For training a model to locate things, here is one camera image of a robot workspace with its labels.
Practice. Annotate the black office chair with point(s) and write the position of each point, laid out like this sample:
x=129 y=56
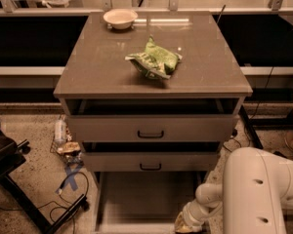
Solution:
x=11 y=157

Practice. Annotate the grey top drawer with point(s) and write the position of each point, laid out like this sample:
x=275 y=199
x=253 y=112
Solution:
x=151 y=119

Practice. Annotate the grey drawer cabinet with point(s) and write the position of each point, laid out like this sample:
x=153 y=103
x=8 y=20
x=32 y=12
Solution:
x=97 y=67

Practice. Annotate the grey drawer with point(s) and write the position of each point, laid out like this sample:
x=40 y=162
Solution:
x=151 y=119
x=150 y=156
x=142 y=202

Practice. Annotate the green chip bag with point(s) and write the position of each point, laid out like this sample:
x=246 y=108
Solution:
x=155 y=62

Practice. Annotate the grey middle drawer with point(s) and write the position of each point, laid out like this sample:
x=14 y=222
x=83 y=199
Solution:
x=150 y=156

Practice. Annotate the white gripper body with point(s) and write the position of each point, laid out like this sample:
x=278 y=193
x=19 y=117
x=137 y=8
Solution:
x=190 y=216

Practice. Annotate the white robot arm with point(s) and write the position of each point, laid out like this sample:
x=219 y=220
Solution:
x=257 y=186

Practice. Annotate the white bowl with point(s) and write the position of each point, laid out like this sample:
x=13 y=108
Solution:
x=120 y=18

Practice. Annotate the white plastic bottle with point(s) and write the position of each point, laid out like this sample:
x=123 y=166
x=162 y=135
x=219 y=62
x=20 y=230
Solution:
x=60 y=131

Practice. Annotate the grey bottom drawer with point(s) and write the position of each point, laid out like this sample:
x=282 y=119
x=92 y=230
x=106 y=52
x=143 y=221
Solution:
x=142 y=202

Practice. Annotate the black metal floor bar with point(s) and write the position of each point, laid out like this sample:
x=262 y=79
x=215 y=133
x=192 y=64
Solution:
x=249 y=128

